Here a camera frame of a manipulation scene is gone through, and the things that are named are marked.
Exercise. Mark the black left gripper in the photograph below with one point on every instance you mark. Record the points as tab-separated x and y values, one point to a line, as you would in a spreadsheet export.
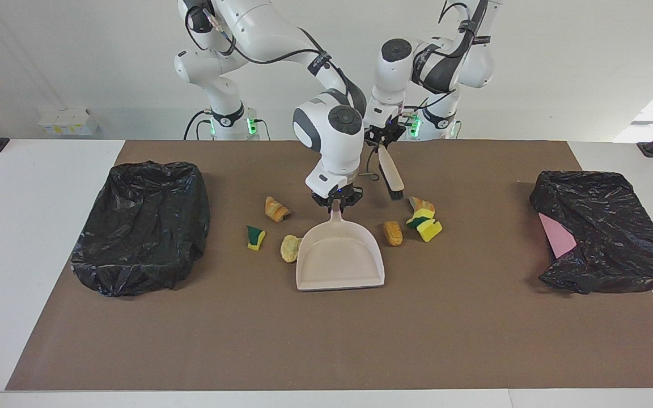
384	134

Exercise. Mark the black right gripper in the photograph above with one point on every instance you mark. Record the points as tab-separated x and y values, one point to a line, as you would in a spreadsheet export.
338	194

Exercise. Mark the beige plastic dustpan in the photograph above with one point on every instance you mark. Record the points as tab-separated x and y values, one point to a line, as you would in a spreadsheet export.
340	255

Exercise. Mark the striped toy croissant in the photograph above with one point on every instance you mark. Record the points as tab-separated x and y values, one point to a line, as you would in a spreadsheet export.
276	209
422	204

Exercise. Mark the brown oval bread roll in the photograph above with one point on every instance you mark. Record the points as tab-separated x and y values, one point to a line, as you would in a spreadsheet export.
393	233

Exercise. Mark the pale yellow bread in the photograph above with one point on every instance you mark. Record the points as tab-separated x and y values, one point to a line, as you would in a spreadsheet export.
291	249

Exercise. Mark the wedge-shaped yellow green sponge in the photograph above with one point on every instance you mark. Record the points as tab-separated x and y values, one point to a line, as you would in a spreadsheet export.
255	238

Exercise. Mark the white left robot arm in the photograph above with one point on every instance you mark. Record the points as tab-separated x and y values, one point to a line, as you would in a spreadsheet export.
389	85

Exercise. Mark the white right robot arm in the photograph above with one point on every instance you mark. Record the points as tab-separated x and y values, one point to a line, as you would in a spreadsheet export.
332	153

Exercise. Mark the black bag lined bin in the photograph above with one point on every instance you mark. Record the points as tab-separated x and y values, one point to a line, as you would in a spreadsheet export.
145	226

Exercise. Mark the black bag over pink bin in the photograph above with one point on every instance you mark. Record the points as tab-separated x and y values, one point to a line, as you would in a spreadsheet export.
615	238

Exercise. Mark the brown table mat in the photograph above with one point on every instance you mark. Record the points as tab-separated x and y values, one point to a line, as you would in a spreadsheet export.
326	340

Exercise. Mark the white wall socket boxes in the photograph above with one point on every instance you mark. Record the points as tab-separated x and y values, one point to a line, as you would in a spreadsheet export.
68	122

